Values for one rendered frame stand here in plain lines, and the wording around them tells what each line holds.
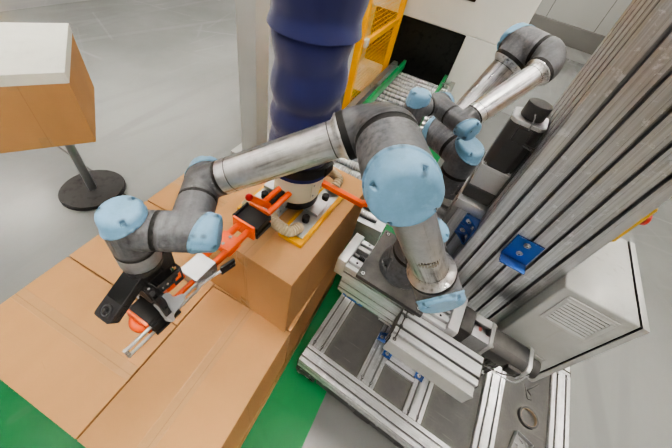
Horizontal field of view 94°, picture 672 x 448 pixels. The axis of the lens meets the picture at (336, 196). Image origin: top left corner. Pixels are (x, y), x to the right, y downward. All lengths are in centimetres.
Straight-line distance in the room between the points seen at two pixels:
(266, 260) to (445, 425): 119
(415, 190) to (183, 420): 114
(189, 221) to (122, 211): 10
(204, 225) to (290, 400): 143
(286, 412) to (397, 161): 161
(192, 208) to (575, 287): 96
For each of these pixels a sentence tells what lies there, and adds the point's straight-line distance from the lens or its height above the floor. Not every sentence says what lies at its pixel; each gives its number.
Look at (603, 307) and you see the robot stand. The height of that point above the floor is 123.
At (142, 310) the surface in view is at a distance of 89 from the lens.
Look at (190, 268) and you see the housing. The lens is 93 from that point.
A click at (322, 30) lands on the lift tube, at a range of 78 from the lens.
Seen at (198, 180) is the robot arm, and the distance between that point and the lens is 67.
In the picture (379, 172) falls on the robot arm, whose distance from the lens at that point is 44.
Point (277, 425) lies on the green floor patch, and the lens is 188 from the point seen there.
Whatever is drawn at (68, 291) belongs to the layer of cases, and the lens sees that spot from 168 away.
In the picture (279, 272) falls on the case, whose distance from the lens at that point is 106.
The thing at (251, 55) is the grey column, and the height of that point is 91.
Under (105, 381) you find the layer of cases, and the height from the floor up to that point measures 54.
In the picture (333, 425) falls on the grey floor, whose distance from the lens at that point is 191.
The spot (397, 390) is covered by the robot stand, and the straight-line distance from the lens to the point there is 180.
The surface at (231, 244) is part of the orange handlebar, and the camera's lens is 95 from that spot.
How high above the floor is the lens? 187
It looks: 45 degrees down
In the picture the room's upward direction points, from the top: 14 degrees clockwise
